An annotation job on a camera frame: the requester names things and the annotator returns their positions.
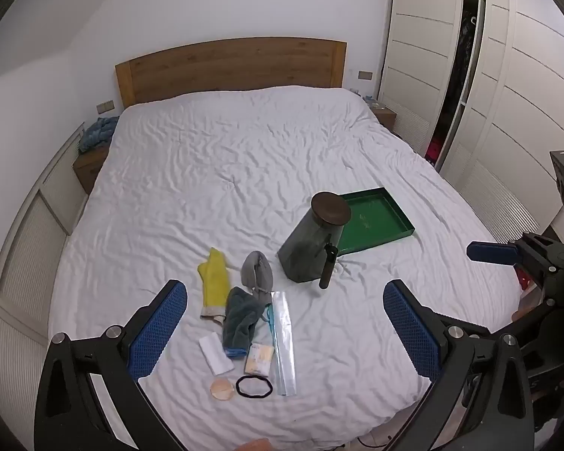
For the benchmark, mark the peach round powder puff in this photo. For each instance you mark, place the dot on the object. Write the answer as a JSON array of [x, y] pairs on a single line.
[[222, 389]]

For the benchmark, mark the blue crumpled cloth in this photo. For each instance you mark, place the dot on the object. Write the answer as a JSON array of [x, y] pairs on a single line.
[[97, 134]]

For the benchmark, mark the dark green canister brown lid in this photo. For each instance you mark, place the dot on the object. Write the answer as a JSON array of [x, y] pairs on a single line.
[[305, 249]]

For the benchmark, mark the black cylinder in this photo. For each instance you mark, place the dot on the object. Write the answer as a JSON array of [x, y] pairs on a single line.
[[326, 268]]

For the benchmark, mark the small items on nightstand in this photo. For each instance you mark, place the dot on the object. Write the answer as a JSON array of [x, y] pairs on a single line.
[[370, 99]]

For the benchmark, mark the wooden headboard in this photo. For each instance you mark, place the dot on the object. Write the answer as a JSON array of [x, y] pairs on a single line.
[[230, 68]]

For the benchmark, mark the white slatted wall panel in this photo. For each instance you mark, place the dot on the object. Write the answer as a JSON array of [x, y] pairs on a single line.
[[23, 263]]

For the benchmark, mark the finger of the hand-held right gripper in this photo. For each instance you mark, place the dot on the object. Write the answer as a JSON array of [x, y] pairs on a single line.
[[491, 252]]

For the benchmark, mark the wooden nightstand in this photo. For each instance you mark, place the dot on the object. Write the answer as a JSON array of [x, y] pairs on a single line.
[[88, 167], [385, 117]]

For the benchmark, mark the beige packet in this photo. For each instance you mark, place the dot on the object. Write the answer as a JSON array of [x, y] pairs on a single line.
[[259, 359]]

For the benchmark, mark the yellow sock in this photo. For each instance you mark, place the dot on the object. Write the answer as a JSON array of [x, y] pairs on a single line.
[[215, 282]]

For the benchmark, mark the white bed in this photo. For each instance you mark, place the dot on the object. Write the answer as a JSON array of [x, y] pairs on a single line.
[[216, 174]]

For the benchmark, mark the white wardrobe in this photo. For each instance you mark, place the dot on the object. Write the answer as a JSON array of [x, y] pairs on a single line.
[[512, 94]]

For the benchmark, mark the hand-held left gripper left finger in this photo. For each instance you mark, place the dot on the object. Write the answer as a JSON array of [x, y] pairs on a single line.
[[157, 333]]

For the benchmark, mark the dark grey sock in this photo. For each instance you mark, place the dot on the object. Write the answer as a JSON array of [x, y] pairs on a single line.
[[242, 319]]

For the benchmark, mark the hanging dark clothes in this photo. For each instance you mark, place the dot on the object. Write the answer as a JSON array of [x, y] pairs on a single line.
[[458, 70]]

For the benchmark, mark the green tray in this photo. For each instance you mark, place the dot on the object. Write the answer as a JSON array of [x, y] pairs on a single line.
[[378, 225]]

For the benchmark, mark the wall switch plate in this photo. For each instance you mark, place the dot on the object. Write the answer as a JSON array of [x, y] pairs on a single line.
[[105, 107], [365, 75]]

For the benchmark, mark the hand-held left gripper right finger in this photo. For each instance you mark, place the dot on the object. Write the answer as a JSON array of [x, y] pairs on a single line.
[[411, 329]]

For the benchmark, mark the white folded cloth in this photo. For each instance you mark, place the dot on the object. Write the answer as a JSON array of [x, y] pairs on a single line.
[[216, 354]]

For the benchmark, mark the pink item in wardrobe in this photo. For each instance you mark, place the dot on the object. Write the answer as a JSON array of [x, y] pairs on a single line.
[[434, 150]]

